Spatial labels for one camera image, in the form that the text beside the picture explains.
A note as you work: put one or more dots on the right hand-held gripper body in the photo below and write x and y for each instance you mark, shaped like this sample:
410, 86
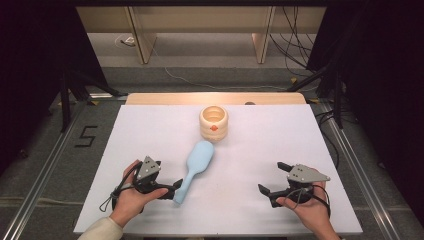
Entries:
305, 174

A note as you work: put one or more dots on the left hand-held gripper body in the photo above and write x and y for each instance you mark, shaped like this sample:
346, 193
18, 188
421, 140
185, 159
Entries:
147, 168

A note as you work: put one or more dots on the light blue hairbrush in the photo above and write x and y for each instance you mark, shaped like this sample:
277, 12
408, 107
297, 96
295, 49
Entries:
200, 158

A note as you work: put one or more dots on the cream ribbed cup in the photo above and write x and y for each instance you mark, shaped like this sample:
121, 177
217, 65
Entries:
213, 131

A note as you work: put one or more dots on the person's left hand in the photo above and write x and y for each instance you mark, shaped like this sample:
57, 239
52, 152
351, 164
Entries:
128, 200

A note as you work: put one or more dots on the person's right hand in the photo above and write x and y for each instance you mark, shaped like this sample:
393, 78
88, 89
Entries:
313, 213

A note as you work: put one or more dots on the white board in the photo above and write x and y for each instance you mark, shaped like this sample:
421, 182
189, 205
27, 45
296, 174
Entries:
240, 200

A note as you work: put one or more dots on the wooden table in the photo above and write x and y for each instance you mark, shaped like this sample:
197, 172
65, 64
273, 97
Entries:
166, 99

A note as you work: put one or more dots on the black metal stand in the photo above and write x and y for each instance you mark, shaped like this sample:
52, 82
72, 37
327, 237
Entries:
66, 96
337, 100

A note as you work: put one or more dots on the black curtain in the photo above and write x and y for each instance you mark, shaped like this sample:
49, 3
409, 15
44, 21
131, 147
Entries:
33, 66
383, 83

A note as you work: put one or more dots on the round floor outlet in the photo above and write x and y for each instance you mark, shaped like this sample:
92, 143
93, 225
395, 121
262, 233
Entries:
126, 40

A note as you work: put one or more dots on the metal floor rail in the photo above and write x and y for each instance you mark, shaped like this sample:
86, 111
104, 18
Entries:
363, 180
36, 190

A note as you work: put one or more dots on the beige wooden shelf frame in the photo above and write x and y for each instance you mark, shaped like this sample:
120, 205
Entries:
200, 18

